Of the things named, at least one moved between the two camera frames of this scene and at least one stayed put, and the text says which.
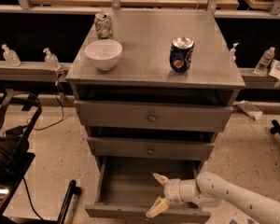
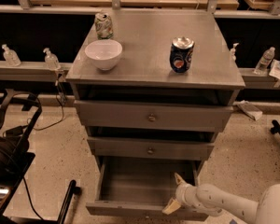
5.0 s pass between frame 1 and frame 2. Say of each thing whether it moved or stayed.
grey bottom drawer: stayed
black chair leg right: stayed
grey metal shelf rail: stayed
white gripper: moved
